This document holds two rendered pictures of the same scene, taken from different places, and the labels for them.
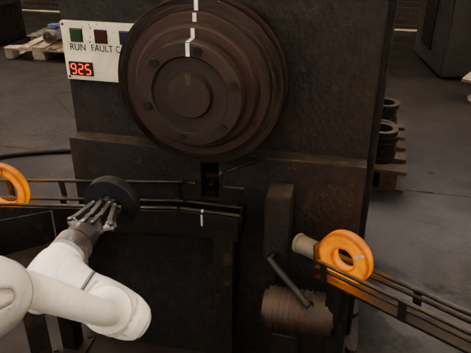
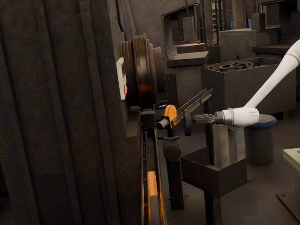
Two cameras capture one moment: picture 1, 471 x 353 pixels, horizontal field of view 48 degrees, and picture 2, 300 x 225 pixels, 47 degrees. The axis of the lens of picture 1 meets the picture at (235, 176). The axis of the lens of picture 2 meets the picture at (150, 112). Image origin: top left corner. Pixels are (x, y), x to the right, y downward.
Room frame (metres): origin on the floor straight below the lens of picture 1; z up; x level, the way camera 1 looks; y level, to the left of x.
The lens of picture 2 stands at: (1.86, 2.16, 1.41)
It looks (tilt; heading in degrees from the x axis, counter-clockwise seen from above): 15 degrees down; 258
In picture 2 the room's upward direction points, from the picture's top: 6 degrees counter-clockwise
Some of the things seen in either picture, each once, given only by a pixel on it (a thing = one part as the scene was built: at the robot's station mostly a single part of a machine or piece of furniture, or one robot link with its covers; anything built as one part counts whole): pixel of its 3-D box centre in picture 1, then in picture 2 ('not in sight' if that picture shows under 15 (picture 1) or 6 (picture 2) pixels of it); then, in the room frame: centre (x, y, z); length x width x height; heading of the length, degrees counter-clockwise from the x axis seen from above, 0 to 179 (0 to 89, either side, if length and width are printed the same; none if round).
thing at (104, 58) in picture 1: (104, 52); (122, 77); (1.61, 0.40, 1.15); 0.26 x 0.02 x 0.18; 77
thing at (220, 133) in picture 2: not in sight; (222, 153); (0.73, -0.40, 0.26); 0.12 x 0.12 x 0.52
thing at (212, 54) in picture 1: (191, 93); (160, 70); (1.33, 0.12, 1.11); 0.28 x 0.06 x 0.28; 77
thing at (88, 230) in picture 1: (85, 230); (214, 118); (1.10, 0.37, 0.83); 0.09 x 0.08 x 0.07; 168
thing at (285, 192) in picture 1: (279, 221); (148, 128); (1.39, -0.14, 0.68); 0.11 x 0.08 x 0.24; 167
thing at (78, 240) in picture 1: (71, 248); (227, 117); (1.03, 0.39, 0.83); 0.09 x 0.06 x 0.09; 78
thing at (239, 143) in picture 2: not in sight; (239, 144); (0.56, -0.41, 0.31); 0.24 x 0.16 x 0.62; 77
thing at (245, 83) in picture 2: not in sight; (243, 89); (-0.36, -2.02, 0.39); 1.03 x 0.83 x 0.77; 2
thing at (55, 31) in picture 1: (59, 31); not in sight; (5.83, 1.92, 0.25); 0.40 x 0.24 x 0.22; 167
